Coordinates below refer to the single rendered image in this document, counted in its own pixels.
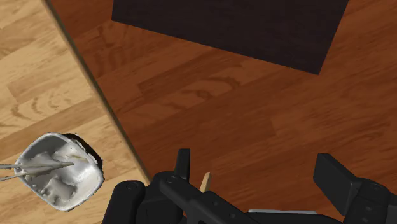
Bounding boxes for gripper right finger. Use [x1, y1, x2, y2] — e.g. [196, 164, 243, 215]
[312, 153, 397, 224]

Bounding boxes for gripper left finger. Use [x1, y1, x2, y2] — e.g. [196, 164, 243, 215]
[101, 148, 259, 224]

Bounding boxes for tan wooden stick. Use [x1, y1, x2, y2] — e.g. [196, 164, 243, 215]
[199, 172, 213, 193]

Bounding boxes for white bowl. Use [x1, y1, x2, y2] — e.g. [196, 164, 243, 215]
[13, 132, 105, 213]

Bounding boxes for grey metal tongs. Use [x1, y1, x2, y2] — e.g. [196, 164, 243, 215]
[0, 160, 75, 183]

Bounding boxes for light wooden table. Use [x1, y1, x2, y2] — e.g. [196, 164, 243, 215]
[0, 0, 152, 224]

